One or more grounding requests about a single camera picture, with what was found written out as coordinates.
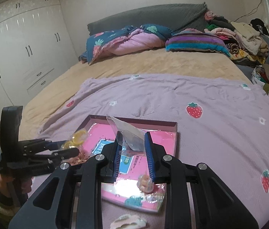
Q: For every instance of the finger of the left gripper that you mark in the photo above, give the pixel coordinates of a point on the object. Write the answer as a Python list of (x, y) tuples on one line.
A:
[(56, 145), (65, 154)]

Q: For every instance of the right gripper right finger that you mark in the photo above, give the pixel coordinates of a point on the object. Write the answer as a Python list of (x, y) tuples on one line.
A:
[(166, 169)]

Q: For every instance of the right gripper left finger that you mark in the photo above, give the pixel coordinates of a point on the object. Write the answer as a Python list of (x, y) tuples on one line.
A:
[(102, 168)]

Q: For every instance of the clear plastic jewelry bag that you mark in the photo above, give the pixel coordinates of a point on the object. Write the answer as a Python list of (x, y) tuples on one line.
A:
[(130, 138)]

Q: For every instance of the white cloud hair claw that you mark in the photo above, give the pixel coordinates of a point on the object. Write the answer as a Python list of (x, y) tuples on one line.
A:
[(128, 221)]

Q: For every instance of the left hand holding gripper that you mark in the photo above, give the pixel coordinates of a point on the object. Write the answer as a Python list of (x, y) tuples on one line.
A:
[(5, 180)]

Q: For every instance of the pink dotted mesh scrunchie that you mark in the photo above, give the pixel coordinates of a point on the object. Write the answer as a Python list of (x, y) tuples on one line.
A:
[(82, 157)]

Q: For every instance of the peach bear hair clips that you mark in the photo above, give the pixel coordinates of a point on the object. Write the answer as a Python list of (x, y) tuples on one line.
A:
[(145, 184)]

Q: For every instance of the dark shallow tray box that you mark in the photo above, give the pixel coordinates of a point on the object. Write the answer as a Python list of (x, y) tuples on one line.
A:
[(134, 157)]

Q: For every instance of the pink booklet in tray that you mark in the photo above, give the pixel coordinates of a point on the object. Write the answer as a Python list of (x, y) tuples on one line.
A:
[(134, 171)]

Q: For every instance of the tan bed sheet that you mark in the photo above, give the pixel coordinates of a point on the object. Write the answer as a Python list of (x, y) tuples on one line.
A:
[(54, 95)]

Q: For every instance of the white glossy wardrobe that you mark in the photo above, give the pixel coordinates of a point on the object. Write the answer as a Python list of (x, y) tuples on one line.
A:
[(35, 49)]

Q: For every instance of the teal pink strawberry quilt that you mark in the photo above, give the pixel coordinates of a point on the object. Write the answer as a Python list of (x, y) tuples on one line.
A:
[(127, 40)]

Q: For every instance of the purple striped pillow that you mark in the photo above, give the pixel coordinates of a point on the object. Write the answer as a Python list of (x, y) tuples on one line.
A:
[(196, 41)]

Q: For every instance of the pile of clothes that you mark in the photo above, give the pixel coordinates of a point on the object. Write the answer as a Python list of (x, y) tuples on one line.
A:
[(247, 45)]

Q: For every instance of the dark grey headboard cushion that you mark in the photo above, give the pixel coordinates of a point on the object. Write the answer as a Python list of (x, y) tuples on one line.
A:
[(177, 17)]

